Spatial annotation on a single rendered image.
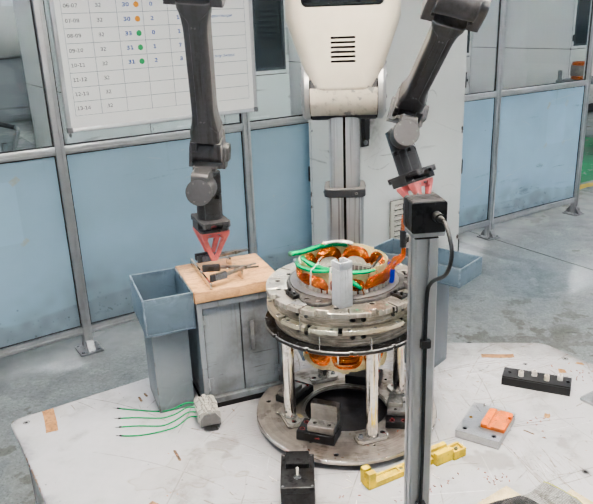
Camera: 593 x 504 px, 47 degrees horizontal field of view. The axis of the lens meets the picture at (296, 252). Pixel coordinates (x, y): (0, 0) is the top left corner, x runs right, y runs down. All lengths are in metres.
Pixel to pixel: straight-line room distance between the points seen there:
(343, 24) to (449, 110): 2.31
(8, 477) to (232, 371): 1.52
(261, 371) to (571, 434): 0.67
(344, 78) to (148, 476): 1.00
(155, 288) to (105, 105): 1.91
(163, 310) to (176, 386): 0.20
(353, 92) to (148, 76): 1.90
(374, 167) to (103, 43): 1.48
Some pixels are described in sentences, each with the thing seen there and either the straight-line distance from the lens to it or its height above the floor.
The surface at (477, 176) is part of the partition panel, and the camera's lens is 5.00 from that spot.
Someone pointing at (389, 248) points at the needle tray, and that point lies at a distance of 1.73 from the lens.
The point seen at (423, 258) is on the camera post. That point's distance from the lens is 0.84.
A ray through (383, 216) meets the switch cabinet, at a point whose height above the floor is 0.55.
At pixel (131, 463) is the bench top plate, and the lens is 1.44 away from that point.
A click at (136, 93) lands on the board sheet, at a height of 1.28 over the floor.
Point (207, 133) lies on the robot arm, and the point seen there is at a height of 1.38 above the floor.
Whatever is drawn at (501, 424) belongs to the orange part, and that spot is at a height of 0.80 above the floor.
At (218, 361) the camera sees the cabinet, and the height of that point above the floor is 0.89.
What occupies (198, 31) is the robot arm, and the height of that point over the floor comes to 1.59.
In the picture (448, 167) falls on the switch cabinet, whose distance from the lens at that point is 4.01.
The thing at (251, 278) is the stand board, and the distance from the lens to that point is 1.49.
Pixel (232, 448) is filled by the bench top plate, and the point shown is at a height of 0.78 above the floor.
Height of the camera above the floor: 1.61
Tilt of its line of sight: 19 degrees down
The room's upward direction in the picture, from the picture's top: 2 degrees counter-clockwise
